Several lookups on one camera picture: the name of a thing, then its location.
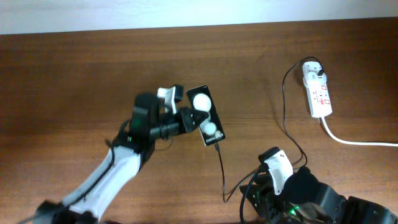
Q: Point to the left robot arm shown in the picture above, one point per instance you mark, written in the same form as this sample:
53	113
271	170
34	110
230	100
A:
128	152

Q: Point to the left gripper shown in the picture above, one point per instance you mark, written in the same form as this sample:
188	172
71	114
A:
184	121

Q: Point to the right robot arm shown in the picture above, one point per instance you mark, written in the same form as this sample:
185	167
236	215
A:
302	198

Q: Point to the white charger adapter plug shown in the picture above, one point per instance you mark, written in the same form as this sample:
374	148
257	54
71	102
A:
313	74

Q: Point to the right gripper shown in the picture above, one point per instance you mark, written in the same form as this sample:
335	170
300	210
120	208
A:
265	204

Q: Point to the black smartphone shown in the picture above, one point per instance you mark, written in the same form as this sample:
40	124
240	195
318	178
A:
210	128

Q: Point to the white power strip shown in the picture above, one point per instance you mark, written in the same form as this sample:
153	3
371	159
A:
319	101

